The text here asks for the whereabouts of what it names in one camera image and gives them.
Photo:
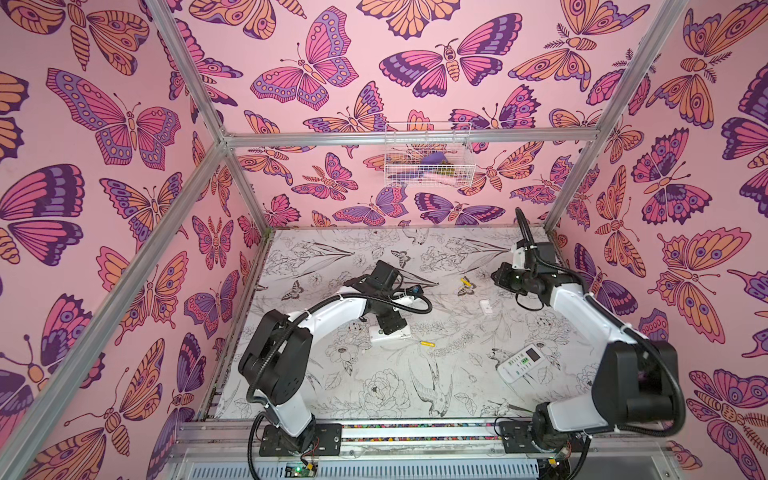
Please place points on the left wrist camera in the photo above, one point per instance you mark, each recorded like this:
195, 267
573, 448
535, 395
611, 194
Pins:
415, 291

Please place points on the white remote with display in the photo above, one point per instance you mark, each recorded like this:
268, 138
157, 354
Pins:
521, 364

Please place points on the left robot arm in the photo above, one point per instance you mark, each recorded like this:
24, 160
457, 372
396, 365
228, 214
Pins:
275, 361

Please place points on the purple item in basket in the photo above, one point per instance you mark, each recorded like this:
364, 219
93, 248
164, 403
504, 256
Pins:
434, 160

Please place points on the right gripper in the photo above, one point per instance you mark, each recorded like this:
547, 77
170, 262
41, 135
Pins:
504, 277

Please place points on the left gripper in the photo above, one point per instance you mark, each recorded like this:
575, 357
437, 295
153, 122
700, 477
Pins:
393, 323

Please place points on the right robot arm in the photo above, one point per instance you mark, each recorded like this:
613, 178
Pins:
636, 387

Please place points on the white wire basket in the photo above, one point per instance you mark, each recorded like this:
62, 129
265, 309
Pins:
404, 150

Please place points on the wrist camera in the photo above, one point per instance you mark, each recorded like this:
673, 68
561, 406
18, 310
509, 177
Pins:
520, 259
415, 291

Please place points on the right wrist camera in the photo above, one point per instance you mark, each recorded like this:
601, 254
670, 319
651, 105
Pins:
520, 259

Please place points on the white battery cover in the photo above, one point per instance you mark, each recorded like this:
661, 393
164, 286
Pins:
486, 307

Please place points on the white remote with green sticker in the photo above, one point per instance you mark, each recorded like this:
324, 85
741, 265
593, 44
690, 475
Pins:
379, 337

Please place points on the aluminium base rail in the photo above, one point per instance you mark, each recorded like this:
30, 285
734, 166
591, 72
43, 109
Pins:
226, 441

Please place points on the white vented cable duct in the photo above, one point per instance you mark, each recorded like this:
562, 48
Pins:
370, 469

